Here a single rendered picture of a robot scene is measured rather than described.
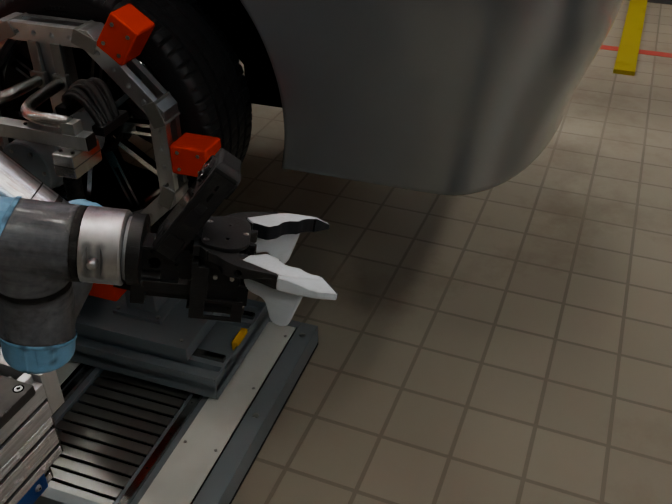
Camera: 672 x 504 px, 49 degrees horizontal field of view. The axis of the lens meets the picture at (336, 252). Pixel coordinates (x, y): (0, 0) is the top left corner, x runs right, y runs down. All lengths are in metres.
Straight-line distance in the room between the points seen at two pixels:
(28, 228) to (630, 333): 2.19
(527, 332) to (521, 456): 0.53
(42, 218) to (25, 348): 0.15
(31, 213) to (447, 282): 2.11
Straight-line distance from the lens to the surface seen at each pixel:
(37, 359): 0.82
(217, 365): 2.13
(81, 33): 1.68
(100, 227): 0.72
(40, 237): 0.73
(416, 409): 2.23
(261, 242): 0.78
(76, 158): 1.54
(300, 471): 2.07
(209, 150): 1.65
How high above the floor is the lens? 1.61
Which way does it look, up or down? 35 degrees down
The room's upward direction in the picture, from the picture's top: straight up
